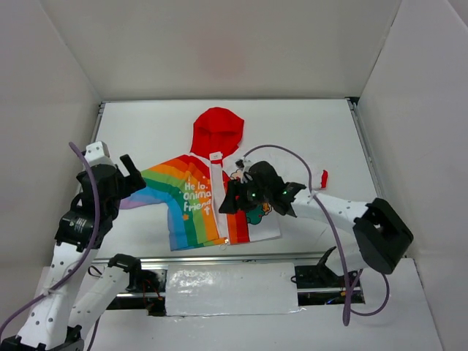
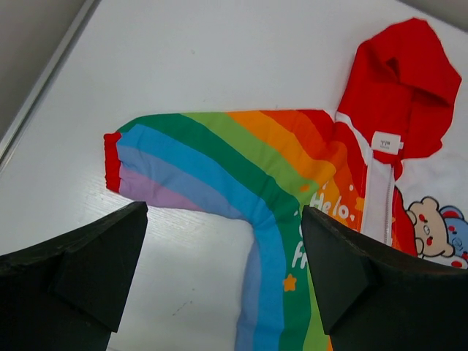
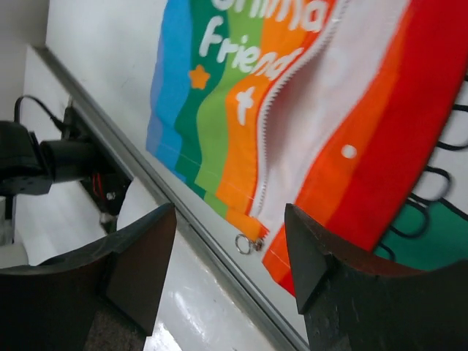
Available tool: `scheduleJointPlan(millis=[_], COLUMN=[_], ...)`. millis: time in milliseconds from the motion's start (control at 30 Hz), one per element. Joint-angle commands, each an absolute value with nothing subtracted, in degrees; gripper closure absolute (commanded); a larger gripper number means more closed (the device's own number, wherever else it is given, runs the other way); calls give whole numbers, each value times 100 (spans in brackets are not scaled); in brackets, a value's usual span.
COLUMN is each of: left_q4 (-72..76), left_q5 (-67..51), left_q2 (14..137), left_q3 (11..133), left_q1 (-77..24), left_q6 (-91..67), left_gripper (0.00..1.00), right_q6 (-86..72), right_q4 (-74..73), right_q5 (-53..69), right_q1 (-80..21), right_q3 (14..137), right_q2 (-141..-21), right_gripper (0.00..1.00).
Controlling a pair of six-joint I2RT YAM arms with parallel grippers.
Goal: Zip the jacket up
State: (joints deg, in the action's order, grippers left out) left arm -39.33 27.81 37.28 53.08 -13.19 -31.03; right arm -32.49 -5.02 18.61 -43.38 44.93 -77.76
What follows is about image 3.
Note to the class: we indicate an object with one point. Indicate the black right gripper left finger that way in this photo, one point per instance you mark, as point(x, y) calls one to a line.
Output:
point(102, 296)

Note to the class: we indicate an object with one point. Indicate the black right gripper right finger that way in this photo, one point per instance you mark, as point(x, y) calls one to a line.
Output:
point(351, 299)

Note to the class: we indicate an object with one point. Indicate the rainbow hooded zip jacket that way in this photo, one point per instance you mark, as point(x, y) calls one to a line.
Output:
point(354, 111)

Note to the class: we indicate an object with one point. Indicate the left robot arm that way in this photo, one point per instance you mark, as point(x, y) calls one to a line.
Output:
point(30, 166)

